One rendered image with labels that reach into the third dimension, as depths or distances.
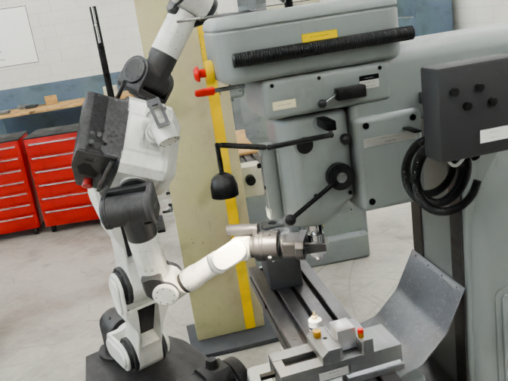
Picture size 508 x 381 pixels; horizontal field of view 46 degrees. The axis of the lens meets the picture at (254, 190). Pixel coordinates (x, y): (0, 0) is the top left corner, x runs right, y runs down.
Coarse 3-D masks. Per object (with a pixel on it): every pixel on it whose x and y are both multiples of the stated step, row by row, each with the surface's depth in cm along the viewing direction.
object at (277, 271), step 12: (264, 228) 225; (276, 228) 221; (288, 228) 223; (264, 264) 226; (276, 264) 215; (288, 264) 216; (276, 276) 216; (288, 276) 217; (300, 276) 218; (276, 288) 218
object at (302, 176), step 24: (288, 120) 152; (312, 120) 152; (336, 120) 153; (312, 144) 153; (336, 144) 155; (288, 168) 155; (312, 168) 155; (288, 192) 158; (312, 192) 157; (336, 192) 158; (312, 216) 160
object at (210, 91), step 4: (240, 84) 165; (244, 84) 165; (204, 88) 163; (208, 88) 163; (212, 88) 163; (216, 88) 164; (220, 88) 164; (224, 88) 164; (228, 88) 164; (232, 88) 164; (236, 88) 165; (196, 92) 162; (200, 92) 162; (204, 92) 163; (208, 92) 163; (212, 92) 163; (200, 96) 163
